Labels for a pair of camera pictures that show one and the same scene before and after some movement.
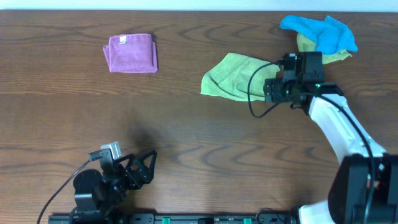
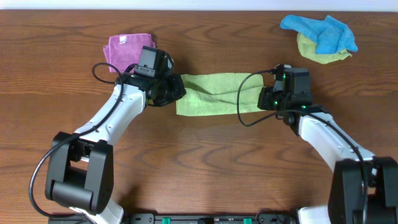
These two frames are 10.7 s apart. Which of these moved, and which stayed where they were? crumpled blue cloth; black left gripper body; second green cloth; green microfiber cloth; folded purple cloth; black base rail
Moved: green microfiber cloth; black left gripper body
Stayed: crumpled blue cloth; black base rail; second green cloth; folded purple cloth
